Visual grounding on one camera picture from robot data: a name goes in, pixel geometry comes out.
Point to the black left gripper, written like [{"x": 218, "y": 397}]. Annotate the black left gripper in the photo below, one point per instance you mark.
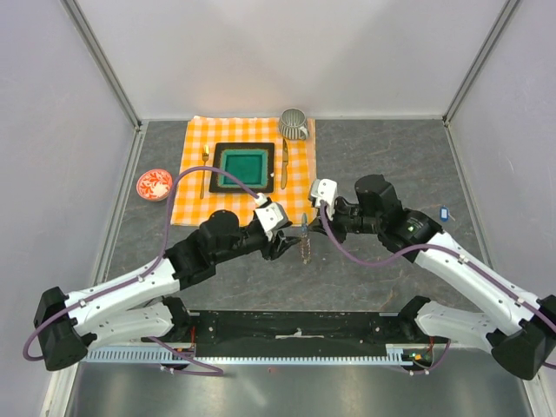
[{"x": 282, "y": 242}]

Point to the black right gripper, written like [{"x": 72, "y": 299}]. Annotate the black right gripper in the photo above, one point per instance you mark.
[{"x": 332, "y": 225}]

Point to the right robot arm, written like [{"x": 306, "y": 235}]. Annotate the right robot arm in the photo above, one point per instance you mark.
[{"x": 516, "y": 327}]

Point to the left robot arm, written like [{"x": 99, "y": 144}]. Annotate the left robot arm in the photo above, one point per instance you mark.
[{"x": 143, "y": 302}]

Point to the yellow checkered cloth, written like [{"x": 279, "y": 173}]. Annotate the yellow checkered cloth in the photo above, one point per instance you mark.
[{"x": 220, "y": 191}]

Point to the gold knife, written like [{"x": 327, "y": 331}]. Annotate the gold knife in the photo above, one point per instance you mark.
[{"x": 284, "y": 164}]

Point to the black teal square plate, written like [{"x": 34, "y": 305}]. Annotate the black teal square plate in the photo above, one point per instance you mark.
[{"x": 252, "y": 163}]

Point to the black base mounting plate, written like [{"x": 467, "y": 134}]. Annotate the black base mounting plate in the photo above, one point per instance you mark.
[{"x": 226, "y": 327}]

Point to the grey striped mug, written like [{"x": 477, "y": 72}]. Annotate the grey striped mug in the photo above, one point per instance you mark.
[{"x": 293, "y": 125}]

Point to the gold fork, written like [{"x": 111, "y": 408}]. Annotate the gold fork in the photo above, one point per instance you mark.
[{"x": 205, "y": 159}]

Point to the blue key tag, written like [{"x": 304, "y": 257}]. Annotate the blue key tag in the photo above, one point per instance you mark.
[{"x": 445, "y": 214}]

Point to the red white patterned bowl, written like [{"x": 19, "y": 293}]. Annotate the red white patterned bowl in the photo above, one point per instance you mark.
[{"x": 154, "y": 185}]

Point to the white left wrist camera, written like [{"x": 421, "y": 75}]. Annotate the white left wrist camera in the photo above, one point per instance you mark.
[{"x": 272, "y": 218}]

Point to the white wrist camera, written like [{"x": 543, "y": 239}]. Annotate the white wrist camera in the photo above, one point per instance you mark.
[
  {"x": 272, "y": 218},
  {"x": 323, "y": 190}
]

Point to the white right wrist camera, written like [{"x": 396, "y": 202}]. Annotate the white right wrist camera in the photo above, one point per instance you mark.
[{"x": 323, "y": 190}]

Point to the grey slotted cable duct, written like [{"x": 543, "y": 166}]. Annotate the grey slotted cable duct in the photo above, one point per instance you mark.
[{"x": 281, "y": 353}]

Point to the aluminium corner post left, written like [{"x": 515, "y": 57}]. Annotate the aluminium corner post left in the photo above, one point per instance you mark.
[{"x": 86, "y": 32}]

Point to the aluminium corner post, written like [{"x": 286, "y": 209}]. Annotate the aluminium corner post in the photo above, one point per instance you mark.
[
  {"x": 86, "y": 32},
  {"x": 492, "y": 38}
]

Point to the aluminium corner post right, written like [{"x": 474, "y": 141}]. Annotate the aluminium corner post right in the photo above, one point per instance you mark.
[{"x": 492, "y": 38}]

